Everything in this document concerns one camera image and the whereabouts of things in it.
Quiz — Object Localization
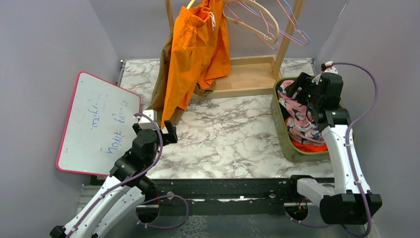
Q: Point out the beige wooden hanger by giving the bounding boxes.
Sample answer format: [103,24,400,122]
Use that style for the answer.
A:
[222,0,280,45]

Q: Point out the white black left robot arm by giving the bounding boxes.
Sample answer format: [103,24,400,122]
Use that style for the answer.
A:
[50,120,178,238]

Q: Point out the olive green plastic basket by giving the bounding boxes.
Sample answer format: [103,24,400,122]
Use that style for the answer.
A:
[270,76,351,165]

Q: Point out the wooden clothes rack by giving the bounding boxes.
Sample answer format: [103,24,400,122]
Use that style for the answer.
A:
[165,0,290,101]

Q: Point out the pink shark print shorts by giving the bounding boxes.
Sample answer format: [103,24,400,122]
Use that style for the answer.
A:
[277,80,316,125]

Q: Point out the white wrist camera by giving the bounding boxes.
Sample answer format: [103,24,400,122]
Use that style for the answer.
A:
[133,110,158,129]
[319,61,339,82]

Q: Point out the pink framed whiteboard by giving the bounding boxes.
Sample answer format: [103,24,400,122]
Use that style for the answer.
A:
[56,72,141,176]

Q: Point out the red orange shorts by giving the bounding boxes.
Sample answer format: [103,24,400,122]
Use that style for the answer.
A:
[285,117,328,153]

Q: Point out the tan brown shorts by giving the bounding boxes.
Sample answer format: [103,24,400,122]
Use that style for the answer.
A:
[147,30,216,125]

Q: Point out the pink wire hanger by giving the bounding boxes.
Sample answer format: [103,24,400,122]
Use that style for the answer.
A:
[277,0,311,47]
[223,0,279,51]

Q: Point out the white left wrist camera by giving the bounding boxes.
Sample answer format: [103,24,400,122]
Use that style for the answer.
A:
[133,110,158,129]

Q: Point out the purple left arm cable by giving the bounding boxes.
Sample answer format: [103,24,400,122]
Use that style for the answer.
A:
[65,113,190,238]

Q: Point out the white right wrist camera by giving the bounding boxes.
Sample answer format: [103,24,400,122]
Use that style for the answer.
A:
[319,61,339,82]

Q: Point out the light blue wire hanger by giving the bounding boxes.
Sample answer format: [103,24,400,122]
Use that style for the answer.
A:
[239,0,311,47]

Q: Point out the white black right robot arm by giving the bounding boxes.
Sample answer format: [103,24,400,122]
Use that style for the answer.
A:
[286,72,382,225]

